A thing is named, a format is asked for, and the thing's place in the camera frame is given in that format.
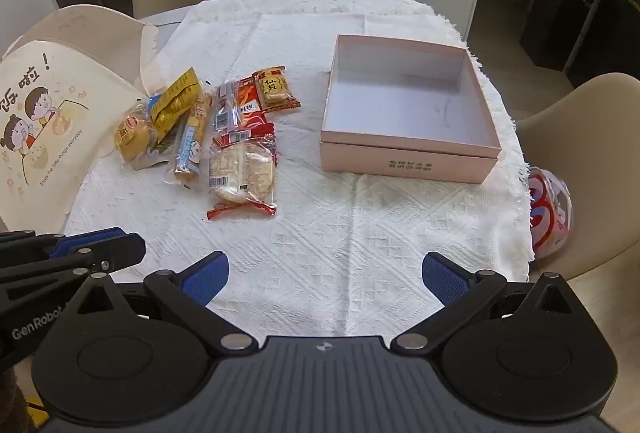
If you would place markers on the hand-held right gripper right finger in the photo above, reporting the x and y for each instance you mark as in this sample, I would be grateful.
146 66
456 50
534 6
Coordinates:
442 280

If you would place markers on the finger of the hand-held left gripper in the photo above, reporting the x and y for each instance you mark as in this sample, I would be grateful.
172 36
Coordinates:
125 251
70 244

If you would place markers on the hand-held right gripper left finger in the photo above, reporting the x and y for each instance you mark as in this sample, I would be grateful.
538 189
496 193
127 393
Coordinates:
206 280

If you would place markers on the dark green snack packet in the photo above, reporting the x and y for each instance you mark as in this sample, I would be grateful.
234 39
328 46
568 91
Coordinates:
161 148

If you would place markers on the round yellow pastry packet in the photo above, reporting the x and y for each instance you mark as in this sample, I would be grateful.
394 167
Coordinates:
131 134

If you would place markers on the large clear rice cracker packet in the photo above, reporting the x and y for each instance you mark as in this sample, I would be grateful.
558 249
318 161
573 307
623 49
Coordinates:
242 169

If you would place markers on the long blue-label snack stick packet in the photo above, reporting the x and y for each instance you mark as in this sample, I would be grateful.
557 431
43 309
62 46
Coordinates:
190 144

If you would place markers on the yellow foil snack packet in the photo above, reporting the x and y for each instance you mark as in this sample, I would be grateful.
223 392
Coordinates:
175 102

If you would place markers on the pink cardboard box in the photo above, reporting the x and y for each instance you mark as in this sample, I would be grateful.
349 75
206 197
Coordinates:
415 113

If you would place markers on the red snack packet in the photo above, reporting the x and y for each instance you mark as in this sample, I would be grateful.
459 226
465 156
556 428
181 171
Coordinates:
248 107

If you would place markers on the yellow-label rice cracker packet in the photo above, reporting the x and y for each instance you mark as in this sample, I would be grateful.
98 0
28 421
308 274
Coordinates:
274 89

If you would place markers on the yellow object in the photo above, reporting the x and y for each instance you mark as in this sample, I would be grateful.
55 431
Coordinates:
34 405

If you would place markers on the cream cartoon print bag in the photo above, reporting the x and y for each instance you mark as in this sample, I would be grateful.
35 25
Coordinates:
45 128

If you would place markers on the white textured tablecloth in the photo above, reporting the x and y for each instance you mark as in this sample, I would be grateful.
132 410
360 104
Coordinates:
320 233

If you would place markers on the red and white plastic bag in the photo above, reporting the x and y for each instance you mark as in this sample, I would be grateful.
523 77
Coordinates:
547 213

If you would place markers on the black appliance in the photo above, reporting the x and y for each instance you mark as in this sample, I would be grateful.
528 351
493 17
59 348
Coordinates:
600 18

